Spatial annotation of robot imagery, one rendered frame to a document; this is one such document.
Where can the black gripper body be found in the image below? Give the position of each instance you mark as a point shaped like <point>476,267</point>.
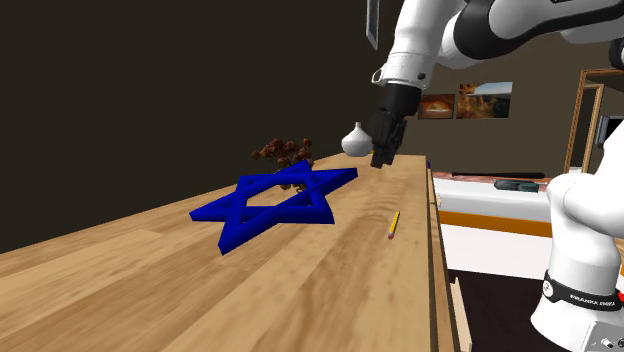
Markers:
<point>397,105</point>

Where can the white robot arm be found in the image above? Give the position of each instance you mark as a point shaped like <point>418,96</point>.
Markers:
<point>417,44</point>

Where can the white round vase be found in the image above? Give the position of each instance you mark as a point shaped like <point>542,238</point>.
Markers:
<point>356,142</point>

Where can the yellow pencil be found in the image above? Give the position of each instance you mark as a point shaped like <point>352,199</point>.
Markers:
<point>394,226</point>

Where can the brown dried flower plant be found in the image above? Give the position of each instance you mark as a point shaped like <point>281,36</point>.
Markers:
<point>282,150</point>

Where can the white bed with orange stripe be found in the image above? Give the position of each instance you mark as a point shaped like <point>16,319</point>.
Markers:
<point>487,244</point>

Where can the light wooden desk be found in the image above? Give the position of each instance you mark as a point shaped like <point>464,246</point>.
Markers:
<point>292,292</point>

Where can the orange wall picture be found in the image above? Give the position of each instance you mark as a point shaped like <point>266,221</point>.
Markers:
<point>436,106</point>

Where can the canyon landscape wall picture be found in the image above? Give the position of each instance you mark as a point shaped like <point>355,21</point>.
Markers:
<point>483,101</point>

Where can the grey framed wall picture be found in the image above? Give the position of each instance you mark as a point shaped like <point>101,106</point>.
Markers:
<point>373,22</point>

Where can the wooden shelf frame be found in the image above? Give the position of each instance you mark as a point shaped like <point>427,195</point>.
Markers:
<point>580,117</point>

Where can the blue star-shaped frame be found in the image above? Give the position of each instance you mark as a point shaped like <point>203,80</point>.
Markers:
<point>234,212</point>

